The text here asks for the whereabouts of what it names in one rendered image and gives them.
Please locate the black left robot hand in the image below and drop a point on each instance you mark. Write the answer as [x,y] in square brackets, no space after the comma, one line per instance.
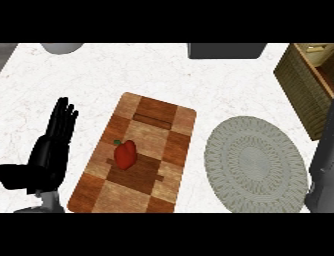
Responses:
[50,156]

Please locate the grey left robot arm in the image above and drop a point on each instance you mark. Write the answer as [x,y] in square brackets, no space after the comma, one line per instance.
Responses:
[47,203]

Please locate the red tomato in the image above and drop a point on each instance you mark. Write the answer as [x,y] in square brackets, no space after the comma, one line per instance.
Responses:
[125,155]

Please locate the round grey woven placemat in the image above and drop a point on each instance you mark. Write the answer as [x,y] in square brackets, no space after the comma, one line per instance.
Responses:
[255,165]

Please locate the brown wicker basket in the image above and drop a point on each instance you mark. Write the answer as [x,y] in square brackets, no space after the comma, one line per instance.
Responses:
[311,90]

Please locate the brown checkered wooden cutting board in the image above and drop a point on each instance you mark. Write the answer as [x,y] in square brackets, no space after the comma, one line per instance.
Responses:
[135,156]

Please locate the grey round pot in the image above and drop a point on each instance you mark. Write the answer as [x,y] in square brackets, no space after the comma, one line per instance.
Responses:
[61,47]

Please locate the dark grey appliance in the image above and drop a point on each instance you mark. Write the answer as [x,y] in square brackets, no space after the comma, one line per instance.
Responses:
[227,50]

